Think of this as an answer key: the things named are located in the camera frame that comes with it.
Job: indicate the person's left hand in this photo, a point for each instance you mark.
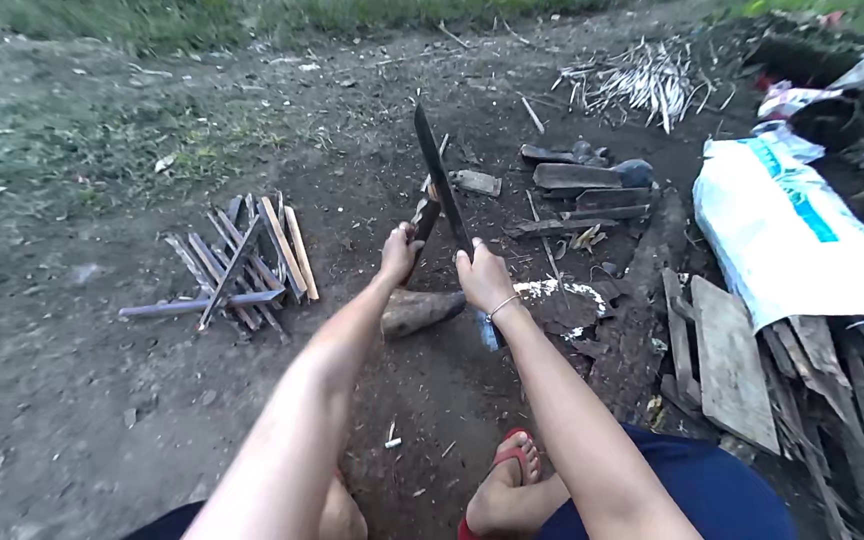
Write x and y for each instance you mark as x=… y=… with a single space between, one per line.
x=397 y=260

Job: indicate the person's right hand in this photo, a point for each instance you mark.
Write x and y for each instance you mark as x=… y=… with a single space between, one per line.
x=487 y=280

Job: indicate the person's right thumb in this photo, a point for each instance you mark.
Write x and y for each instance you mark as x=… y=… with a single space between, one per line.
x=464 y=262

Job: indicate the person's right fingers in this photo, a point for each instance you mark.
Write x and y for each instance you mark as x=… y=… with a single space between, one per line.
x=479 y=246

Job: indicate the person's left fingers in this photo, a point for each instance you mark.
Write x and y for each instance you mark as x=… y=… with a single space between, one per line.
x=406 y=232

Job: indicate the dark wood piece being split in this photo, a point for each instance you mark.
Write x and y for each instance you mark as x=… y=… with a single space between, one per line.
x=425 y=217

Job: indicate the dark machete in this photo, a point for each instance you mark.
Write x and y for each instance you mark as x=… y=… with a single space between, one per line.
x=438 y=174

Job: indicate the person's left forearm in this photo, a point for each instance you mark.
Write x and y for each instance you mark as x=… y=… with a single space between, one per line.
x=310 y=397

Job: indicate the person's right forearm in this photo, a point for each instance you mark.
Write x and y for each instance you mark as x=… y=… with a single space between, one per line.
x=583 y=420

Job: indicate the short pale wood block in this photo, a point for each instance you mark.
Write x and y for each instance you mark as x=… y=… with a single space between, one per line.
x=477 y=183

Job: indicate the long thin stick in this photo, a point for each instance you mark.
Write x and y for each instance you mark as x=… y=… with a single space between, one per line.
x=545 y=244

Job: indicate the thick wooden chopping log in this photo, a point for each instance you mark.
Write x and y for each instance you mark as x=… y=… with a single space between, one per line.
x=417 y=313

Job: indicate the dry yellowish leaf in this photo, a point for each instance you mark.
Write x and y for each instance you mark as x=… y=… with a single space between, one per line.
x=589 y=238

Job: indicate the stack of dark wood pieces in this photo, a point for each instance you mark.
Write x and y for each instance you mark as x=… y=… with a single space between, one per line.
x=582 y=178

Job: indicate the short white stick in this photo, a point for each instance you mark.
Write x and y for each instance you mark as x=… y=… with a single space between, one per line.
x=532 y=115

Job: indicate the pile of split wood sticks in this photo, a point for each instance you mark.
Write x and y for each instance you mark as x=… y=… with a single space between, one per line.
x=241 y=270

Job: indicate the long dark rough log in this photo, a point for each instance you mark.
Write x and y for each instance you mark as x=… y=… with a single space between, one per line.
x=638 y=330

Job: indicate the narrow grey plank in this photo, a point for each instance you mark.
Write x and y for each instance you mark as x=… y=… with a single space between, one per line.
x=677 y=328

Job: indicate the pile of thin pale twigs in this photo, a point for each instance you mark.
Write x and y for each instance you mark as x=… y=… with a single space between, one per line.
x=653 y=82

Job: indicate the wide flat grey board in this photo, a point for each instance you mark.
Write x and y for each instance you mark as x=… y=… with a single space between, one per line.
x=733 y=360

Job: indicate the person's legs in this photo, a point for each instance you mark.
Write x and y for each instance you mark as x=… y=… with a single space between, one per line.
x=683 y=480

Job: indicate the green grass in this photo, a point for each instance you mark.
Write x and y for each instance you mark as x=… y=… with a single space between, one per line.
x=177 y=22

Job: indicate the white sack with blue print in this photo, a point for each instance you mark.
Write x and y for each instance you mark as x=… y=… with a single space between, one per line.
x=799 y=225

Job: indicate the crumpled white pink plastic bag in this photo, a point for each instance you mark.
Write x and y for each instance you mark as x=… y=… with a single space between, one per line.
x=792 y=100

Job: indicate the heap of firewood planks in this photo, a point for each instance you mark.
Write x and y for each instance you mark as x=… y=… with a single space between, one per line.
x=829 y=375

